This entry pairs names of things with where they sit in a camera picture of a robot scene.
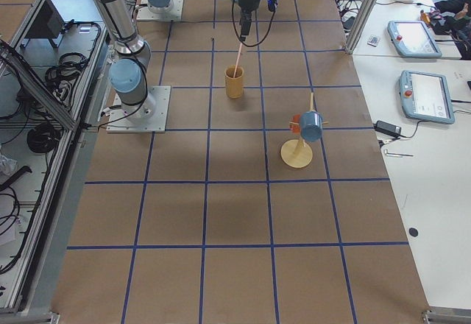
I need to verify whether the bamboo chopstick holder cup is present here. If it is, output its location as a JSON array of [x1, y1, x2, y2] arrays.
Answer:
[[224, 66, 244, 99]]

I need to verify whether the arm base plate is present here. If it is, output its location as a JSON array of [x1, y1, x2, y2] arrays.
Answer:
[[106, 85, 171, 133], [135, 0, 184, 22]]

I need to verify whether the wooden mug tree stand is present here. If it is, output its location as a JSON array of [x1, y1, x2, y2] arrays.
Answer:
[[280, 92, 327, 169]]

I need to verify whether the near teach pendant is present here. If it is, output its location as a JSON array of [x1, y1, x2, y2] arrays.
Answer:
[[398, 70, 455, 124]]

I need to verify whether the aluminium frame post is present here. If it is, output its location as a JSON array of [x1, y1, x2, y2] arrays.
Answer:
[[344, 0, 377, 54]]

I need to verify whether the orange cup on stand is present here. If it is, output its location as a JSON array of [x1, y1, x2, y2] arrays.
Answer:
[[289, 114, 301, 134]]

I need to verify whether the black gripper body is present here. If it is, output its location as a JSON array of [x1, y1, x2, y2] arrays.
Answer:
[[239, 9, 252, 38]]

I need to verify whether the black power adapter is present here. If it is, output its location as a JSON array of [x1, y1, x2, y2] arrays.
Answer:
[[374, 120, 402, 138]]

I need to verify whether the teach pendant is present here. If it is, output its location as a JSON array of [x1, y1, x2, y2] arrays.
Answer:
[[398, 70, 455, 124], [387, 21, 442, 59]]

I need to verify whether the blue mug on stand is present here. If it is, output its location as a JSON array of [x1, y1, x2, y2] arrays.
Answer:
[[299, 110, 323, 142]]

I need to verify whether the far teach pendant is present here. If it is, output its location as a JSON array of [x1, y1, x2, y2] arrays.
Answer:
[[387, 21, 442, 59]]

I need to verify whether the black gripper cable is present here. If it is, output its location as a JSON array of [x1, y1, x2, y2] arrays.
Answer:
[[230, 1, 277, 48]]

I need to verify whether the pink chopstick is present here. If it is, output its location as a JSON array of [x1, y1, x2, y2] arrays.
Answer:
[[233, 42, 243, 79]]

